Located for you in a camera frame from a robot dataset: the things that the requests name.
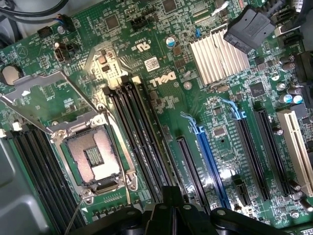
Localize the RAM slot black latches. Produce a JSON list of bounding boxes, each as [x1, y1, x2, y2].
[[9, 133, 67, 235], [33, 128, 87, 228], [123, 82, 177, 189], [102, 87, 161, 206]]

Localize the thin metal locking lever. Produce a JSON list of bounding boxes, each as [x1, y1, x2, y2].
[[103, 109, 134, 206], [64, 194, 86, 235]]

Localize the short black expansion slot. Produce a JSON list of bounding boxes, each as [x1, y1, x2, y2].
[[231, 175, 252, 207]]

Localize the CPU socket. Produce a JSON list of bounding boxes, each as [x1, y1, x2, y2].
[[50, 114, 139, 206]]

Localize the black expansion slot blue latch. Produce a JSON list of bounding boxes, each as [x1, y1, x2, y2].
[[219, 97, 271, 201]]

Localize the green Dell motherboard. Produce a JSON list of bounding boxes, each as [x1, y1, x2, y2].
[[0, 0, 313, 235]]

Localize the white expansion slot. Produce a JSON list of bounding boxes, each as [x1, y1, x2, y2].
[[275, 109, 313, 197]]

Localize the grey metal PC case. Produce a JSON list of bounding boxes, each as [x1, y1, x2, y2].
[[0, 0, 57, 235]]

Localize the silver finned heat sink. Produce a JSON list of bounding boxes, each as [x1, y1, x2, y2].
[[188, 28, 250, 86]]

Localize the metal socket cover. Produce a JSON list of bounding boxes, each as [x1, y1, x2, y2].
[[0, 70, 105, 135]]

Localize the silver coin cell battery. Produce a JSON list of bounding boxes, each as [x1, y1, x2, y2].
[[1, 65, 22, 86]]

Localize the black power plug with cable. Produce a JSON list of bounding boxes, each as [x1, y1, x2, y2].
[[223, 0, 287, 54]]

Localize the black wire with small plug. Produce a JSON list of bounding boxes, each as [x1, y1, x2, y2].
[[0, 0, 76, 33]]

